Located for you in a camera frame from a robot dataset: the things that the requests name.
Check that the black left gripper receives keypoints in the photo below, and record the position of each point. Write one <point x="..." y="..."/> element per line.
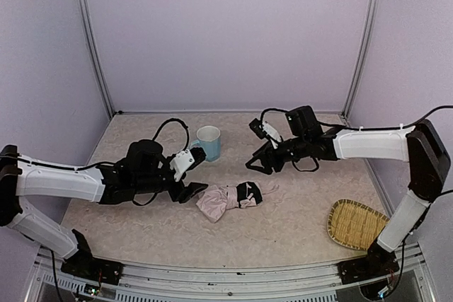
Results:
<point x="178" y="190"/>

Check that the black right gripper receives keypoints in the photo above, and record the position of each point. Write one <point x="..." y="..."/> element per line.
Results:
<point x="274" y="155"/>

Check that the pink and black folding umbrella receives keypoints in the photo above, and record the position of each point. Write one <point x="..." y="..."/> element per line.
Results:
<point x="216" y="200"/>

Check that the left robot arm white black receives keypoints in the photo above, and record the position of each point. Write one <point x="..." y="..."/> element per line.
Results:
<point x="144" y="170"/>

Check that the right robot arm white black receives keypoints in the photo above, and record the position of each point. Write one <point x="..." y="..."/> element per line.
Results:
<point x="417" y="144"/>

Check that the light blue ceramic mug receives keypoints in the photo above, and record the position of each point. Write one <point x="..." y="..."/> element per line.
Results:
<point x="208" y="138"/>

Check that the woven bamboo tray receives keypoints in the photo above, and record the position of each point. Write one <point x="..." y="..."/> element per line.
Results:
<point x="354" y="225"/>

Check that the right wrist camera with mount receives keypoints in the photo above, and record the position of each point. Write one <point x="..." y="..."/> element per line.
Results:
<point x="264" y="130"/>

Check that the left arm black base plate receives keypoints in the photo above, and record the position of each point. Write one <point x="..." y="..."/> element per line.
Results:
<point x="95" y="269"/>

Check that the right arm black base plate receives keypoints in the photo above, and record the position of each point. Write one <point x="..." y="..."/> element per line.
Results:
<point x="361" y="269"/>

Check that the aluminium front rail frame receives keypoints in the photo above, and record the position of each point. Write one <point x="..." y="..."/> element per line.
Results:
<point x="140" y="282"/>

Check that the right aluminium corner post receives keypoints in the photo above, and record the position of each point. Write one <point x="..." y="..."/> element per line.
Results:
<point x="372" y="8"/>

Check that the aluminium corner post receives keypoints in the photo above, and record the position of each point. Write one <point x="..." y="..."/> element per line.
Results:
<point x="372" y="8"/>
<point x="95" y="59"/>

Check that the left aluminium corner post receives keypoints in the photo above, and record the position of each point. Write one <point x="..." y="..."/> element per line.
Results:
<point x="95" y="59"/>

